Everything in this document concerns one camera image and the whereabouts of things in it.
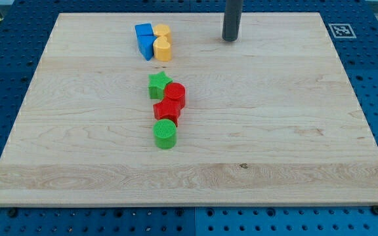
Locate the wooden board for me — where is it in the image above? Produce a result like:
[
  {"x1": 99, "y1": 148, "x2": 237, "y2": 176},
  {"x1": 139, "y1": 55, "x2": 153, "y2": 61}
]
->
[{"x1": 0, "y1": 12, "x2": 378, "y2": 207}]

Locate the green cylinder block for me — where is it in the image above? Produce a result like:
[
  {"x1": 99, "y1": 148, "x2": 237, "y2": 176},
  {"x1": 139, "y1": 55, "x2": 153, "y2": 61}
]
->
[{"x1": 153, "y1": 119, "x2": 177, "y2": 149}]

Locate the blue triangular block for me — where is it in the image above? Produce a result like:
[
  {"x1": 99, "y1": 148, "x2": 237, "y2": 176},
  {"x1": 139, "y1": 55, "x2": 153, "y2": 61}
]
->
[{"x1": 137, "y1": 35, "x2": 157, "y2": 60}]

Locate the yellow heart block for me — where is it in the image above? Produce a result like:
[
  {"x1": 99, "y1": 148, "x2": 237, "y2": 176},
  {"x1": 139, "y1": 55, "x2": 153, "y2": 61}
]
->
[{"x1": 153, "y1": 36, "x2": 172, "y2": 62}]

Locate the white fiducial marker tag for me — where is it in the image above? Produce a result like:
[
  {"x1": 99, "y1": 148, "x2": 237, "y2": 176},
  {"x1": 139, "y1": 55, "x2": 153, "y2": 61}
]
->
[{"x1": 329, "y1": 23, "x2": 356, "y2": 39}]

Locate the red cylinder block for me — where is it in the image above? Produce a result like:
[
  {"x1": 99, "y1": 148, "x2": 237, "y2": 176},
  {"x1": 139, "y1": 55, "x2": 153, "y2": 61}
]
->
[{"x1": 164, "y1": 83, "x2": 186, "y2": 109}]

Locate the red star block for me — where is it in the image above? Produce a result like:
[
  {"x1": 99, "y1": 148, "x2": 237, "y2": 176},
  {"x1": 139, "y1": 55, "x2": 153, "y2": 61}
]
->
[{"x1": 153, "y1": 98, "x2": 181, "y2": 126}]

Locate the green star block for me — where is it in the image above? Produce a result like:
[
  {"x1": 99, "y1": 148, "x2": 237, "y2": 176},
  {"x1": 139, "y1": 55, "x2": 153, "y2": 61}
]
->
[{"x1": 148, "y1": 71, "x2": 173, "y2": 100}]

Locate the yellow cylinder block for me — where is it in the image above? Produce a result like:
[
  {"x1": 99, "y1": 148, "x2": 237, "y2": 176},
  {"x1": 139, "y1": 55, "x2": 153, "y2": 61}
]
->
[{"x1": 153, "y1": 24, "x2": 173, "y2": 43}]

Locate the blue cube block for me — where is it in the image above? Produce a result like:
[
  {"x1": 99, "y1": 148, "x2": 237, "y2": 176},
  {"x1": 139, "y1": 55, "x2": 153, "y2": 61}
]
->
[{"x1": 135, "y1": 23, "x2": 154, "y2": 37}]

